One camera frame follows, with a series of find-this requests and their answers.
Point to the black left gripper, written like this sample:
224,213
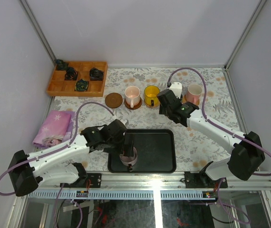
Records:
128,144

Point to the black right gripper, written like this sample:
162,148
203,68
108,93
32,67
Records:
162,110

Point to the mauve mug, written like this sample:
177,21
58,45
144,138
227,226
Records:
129,161

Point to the yellow glass cup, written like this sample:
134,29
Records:
150,93

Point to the pink mug cream inside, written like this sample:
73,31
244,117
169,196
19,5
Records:
194,92

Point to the brown wooden coaster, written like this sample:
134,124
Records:
113,100
135,107

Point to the light pink mug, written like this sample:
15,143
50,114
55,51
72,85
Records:
132,96

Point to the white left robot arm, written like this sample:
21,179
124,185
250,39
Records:
27,172

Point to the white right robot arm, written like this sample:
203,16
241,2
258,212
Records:
245,150

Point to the black serving tray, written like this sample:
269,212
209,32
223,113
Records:
155,150

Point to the purple patterned cloth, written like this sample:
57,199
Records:
56,128

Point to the dark rolled fabric bundle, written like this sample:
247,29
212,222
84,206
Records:
71,74
96,74
61,65

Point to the orange wooden divided tray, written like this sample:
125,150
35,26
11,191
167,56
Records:
59,85

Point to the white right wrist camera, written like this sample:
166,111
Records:
176,88

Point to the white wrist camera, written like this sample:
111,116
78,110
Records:
123,120
176,88

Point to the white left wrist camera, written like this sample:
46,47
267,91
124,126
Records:
123,120

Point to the aluminium front frame rail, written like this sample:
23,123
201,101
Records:
172,181

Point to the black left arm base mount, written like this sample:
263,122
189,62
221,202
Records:
92,181

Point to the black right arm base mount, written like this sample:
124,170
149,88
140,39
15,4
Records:
193,180

